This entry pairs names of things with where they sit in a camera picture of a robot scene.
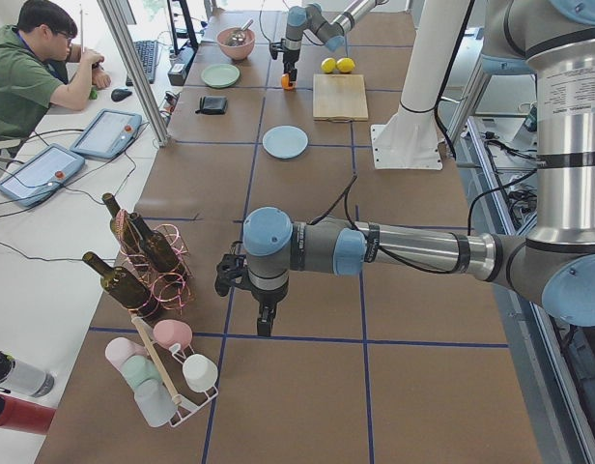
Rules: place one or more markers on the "dark wine bottle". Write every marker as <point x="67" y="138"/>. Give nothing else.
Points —
<point x="156" y="247"/>
<point x="122" y="285"/>
<point x="119" y="226"/>

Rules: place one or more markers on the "white cup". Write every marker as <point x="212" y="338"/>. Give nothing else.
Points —
<point x="200" y="373"/>

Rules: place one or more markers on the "folded grey cloth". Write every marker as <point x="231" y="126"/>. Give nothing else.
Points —
<point x="212" y="105"/>

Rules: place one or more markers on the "light green plate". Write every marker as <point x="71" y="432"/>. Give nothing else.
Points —
<point x="220" y="75"/>

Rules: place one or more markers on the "wooden rack handle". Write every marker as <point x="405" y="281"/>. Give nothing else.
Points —
<point x="146" y="334"/>

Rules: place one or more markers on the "yellow lemon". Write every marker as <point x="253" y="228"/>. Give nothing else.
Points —
<point x="328" y="65"/>
<point x="345" y="65"/>

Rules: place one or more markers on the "pink bowl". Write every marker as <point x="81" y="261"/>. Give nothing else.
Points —
<point x="236" y="50"/>

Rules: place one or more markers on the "light green cup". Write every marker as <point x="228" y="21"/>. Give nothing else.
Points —
<point x="138" y="369"/>

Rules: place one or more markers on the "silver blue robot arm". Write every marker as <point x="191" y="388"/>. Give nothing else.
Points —
<point x="553" y="264"/>
<point x="331" y="34"/>

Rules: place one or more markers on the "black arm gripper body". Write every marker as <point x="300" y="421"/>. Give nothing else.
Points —
<point x="266" y="299"/>

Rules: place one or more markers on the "copper wire bottle rack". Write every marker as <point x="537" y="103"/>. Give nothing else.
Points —
<point x="170" y="290"/>

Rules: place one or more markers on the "aluminium frame post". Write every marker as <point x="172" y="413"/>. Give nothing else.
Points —
<point x="119" y="30"/>

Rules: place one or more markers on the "black desktop box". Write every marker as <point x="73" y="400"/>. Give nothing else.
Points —
<point x="180" y="65"/>

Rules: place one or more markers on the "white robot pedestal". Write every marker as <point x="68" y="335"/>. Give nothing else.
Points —
<point x="409" y="140"/>

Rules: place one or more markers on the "black keyboard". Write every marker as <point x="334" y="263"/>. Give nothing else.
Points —
<point x="147" y="51"/>

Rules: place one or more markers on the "pink cup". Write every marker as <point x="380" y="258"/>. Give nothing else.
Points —
<point x="120" y="349"/>
<point x="169" y="332"/>

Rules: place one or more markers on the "grey blue cup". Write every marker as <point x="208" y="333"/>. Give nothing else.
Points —
<point x="155" y="403"/>

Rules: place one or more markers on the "blue teach pendant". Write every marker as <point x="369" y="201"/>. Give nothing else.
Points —
<point x="42" y="175"/>
<point x="107" y="135"/>

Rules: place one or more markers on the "white wire cup rack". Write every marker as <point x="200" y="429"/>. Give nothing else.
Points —
<point x="192" y="402"/>

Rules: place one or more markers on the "bamboo cutting board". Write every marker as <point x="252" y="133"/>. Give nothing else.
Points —
<point x="339" y="97"/>

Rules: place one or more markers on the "black computer mouse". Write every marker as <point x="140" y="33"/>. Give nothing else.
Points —
<point x="120" y="94"/>

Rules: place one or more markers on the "grey water bottle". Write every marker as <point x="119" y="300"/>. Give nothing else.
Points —
<point x="21" y="377"/>

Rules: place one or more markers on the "red thermos bottle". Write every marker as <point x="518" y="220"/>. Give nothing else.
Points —
<point x="25" y="416"/>

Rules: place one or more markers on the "light blue plate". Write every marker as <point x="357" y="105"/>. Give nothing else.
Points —
<point x="285" y="142"/>

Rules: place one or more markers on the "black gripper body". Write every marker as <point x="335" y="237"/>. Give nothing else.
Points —
<point x="290" y="57"/>

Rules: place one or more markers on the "orange mandarin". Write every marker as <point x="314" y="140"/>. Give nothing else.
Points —
<point x="291" y="87"/>

